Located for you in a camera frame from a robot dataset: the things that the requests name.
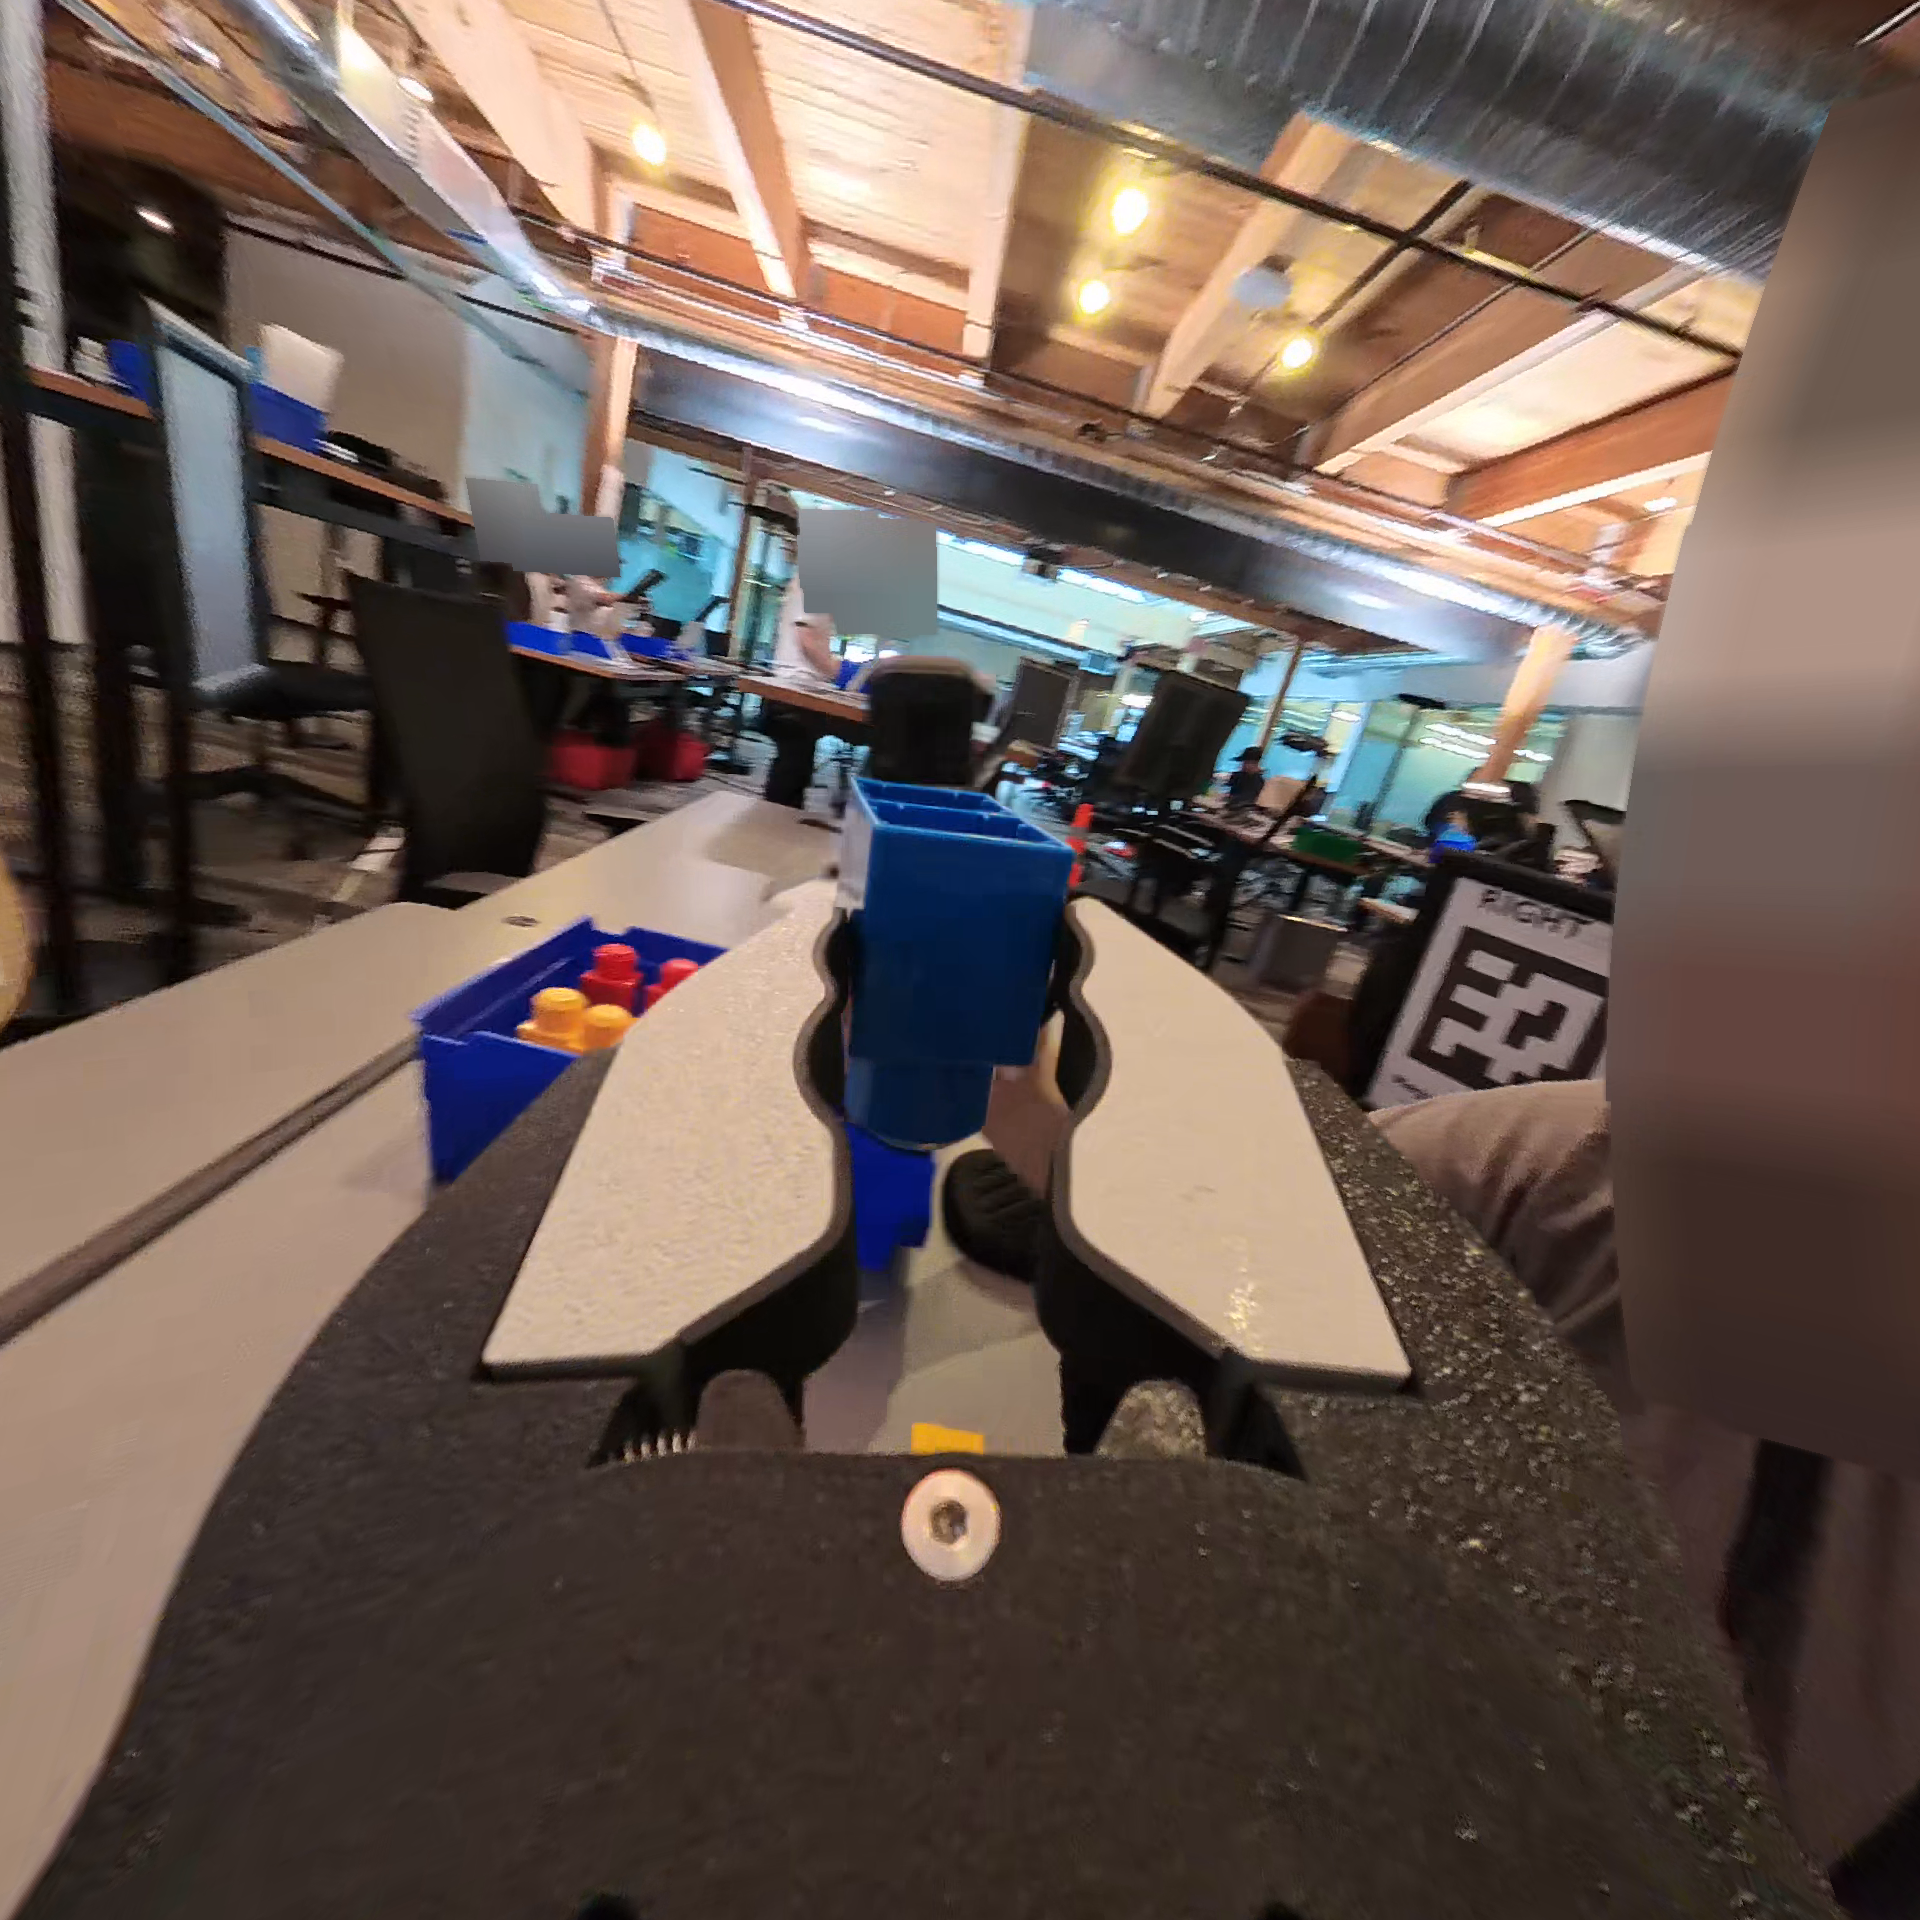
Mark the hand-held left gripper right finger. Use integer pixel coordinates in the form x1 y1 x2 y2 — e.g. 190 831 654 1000
1044 896 1417 1399

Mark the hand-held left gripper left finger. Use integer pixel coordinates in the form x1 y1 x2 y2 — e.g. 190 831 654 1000
480 896 860 1390

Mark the black upright panel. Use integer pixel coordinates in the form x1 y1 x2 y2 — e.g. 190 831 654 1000
353 576 550 903

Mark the black wrist rest pad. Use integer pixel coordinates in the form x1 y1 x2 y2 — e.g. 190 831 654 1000
941 1147 1053 1284

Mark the black-white marker sign stand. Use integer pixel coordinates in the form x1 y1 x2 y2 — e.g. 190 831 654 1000
1356 853 1621 1117

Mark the person's right forearm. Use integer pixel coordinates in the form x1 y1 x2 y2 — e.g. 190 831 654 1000
983 1027 1070 1195

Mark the black framed sign stand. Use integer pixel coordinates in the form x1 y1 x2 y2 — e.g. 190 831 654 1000
143 314 280 962

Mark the black office chair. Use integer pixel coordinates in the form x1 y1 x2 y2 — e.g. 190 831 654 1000
195 660 378 843

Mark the grey round ceiling duct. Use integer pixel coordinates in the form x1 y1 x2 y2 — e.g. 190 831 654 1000
1034 0 1848 289

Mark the distant blue bin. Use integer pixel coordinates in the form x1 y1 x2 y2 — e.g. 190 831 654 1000
511 623 693 667

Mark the grey trash can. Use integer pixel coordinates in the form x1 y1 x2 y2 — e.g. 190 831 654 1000
1253 906 1345 993

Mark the blue plastic bin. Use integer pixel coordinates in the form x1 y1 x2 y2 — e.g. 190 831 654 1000
414 915 941 1278

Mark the black tilted panel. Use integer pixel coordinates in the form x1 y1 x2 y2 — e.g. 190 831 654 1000
1124 672 1255 805

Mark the blue two-stud block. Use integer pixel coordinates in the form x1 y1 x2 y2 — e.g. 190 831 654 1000
843 776 1078 1155

